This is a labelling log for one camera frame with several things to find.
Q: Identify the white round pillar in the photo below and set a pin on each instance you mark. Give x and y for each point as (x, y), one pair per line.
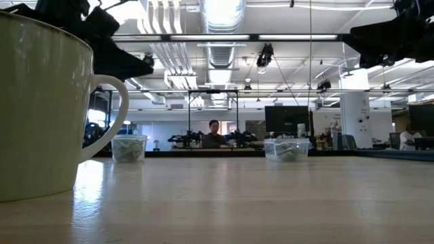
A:
(356, 115)

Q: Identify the wide clear plastic container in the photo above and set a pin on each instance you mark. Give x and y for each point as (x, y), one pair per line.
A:
(269, 141)

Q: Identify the black background robot arm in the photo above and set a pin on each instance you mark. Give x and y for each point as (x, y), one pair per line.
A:
(186, 137)
(242, 137)

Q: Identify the silver air duct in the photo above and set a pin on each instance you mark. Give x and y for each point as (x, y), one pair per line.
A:
(222, 20)

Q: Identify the wooden background table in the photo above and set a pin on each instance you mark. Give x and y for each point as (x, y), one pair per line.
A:
(237, 149)

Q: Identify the white bottle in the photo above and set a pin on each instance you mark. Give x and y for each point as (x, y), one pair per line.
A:
(301, 130)

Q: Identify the black background station frame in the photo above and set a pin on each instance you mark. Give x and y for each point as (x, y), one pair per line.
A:
(213, 91)

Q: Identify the black equipment rack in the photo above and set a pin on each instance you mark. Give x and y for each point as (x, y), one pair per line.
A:
(101, 101)

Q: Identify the person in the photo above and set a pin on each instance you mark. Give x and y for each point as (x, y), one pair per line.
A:
(408, 137)
(213, 137)

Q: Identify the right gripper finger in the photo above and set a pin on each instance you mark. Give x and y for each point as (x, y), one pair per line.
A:
(376, 35)
(368, 61)

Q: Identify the black computer monitor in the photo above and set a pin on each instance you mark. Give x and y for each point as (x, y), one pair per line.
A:
(286, 118)
(422, 118)

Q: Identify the small clear plastic container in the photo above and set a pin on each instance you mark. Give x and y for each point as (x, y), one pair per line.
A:
(117, 139)

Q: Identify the grey office chair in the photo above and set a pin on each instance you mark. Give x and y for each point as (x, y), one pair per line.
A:
(394, 140)

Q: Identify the black overhead rig camera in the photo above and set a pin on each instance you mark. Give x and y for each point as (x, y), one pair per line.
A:
(265, 54)

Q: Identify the green white sweetener packet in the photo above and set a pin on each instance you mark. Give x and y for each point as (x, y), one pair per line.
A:
(128, 150)
(286, 152)

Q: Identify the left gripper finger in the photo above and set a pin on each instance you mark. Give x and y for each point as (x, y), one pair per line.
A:
(122, 64)

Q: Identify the cream ceramic mug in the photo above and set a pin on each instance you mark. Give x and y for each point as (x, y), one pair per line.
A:
(40, 118)

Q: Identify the small black ceiling lamp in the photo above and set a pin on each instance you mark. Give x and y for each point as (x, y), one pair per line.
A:
(247, 87)

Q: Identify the black metal rig frame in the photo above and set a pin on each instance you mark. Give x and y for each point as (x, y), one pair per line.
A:
(162, 37)

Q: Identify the black ceiling-hung camera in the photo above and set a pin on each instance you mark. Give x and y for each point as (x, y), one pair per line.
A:
(323, 85)
(148, 60)
(387, 62)

